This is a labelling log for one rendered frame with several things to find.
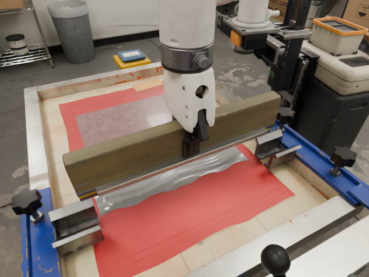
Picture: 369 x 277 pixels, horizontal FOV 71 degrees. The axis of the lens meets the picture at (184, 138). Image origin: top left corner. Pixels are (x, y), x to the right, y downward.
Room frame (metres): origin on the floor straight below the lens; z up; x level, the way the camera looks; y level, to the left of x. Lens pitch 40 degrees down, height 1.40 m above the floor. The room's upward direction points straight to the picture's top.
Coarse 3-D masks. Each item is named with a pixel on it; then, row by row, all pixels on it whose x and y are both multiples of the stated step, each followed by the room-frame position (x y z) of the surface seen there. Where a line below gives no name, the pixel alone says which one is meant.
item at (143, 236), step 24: (96, 96) 0.76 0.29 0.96; (120, 96) 0.76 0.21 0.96; (72, 120) 0.62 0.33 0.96; (96, 120) 0.62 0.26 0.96; (120, 120) 0.62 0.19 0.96; (72, 144) 0.52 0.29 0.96; (168, 192) 0.36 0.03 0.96; (120, 216) 0.30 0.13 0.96; (144, 216) 0.30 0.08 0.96; (168, 216) 0.30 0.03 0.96; (192, 216) 0.30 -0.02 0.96; (120, 240) 0.25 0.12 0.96; (144, 240) 0.25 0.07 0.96; (168, 240) 0.25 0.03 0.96; (192, 240) 0.25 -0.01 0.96; (120, 264) 0.20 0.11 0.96; (144, 264) 0.20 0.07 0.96
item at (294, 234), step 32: (160, 64) 0.94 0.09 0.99; (32, 96) 0.70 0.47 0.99; (224, 96) 0.70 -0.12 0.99; (32, 128) 0.54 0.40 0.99; (32, 160) 0.42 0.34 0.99; (320, 192) 0.36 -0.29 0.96; (288, 224) 0.26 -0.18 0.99; (320, 224) 0.26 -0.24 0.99; (224, 256) 0.20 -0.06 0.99; (256, 256) 0.20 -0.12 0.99
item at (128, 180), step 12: (252, 132) 0.41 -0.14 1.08; (264, 132) 0.41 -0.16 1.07; (216, 144) 0.38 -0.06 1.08; (228, 144) 0.38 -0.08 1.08; (192, 156) 0.35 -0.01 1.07; (204, 156) 0.35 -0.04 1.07; (156, 168) 0.32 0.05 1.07; (168, 168) 0.32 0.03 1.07; (120, 180) 0.29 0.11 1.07; (132, 180) 0.29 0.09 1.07; (108, 192) 0.27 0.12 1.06
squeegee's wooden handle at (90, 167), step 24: (264, 96) 0.44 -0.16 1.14; (216, 120) 0.38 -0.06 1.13; (240, 120) 0.40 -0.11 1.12; (264, 120) 0.43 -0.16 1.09; (96, 144) 0.31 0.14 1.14; (120, 144) 0.31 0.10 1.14; (144, 144) 0.32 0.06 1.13; (168, 144) 0.33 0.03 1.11; (72, 168) 0.27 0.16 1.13; (96, 168) 0.28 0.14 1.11; (120, 168) 0.30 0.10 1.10; (144, 168) 0.31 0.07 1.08
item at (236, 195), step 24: (144, 96) 0.76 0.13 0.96; (144, 120) 0.62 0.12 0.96; (168, 120) 0.62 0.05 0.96; (240, 144) 0.52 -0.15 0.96; (240, 168) 0.43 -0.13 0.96; (264, 168) 0.43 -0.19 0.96; (192, 192) 0.36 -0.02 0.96; (216, 192) 0.36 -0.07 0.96; (240, 192) 0.36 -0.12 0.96; (264, 192) 0.36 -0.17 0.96; (288, 192) 0.36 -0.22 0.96; (216, 216) 0.30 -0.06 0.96; (240, 216) 0.30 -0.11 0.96
